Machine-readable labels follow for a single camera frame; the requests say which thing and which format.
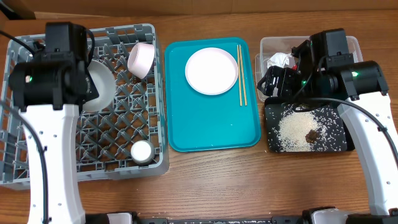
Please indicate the small white plate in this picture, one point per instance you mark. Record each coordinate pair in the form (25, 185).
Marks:
(141, 59)

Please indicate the white napkin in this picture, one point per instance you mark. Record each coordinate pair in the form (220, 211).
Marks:
(281, 60)

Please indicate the teal serving tray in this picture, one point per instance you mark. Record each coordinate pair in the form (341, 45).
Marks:
(198, 122)

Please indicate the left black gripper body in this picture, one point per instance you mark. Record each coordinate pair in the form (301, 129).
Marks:
(92, 91)

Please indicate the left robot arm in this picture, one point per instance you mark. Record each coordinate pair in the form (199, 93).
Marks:
(49, 93)

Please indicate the large white plate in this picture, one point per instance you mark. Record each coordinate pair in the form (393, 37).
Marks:
(211, 71)

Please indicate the grey bowl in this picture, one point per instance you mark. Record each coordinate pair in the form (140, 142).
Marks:
(104, 82)

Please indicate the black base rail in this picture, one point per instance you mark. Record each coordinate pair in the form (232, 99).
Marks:
(134, 218)

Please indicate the black tray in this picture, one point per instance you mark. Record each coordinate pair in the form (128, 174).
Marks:
(273, 124)

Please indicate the white paper cup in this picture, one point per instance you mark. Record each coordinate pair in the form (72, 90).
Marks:
(142, 152)

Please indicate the grey plastic dish rack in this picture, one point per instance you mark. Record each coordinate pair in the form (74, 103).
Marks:
(104, 138)

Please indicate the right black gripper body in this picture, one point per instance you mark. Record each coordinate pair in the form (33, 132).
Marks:
(273, 82)

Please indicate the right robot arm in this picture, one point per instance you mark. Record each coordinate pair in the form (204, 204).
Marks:
(326, 73)

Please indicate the white rice pile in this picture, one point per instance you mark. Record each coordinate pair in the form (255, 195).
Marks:
(295, 130)

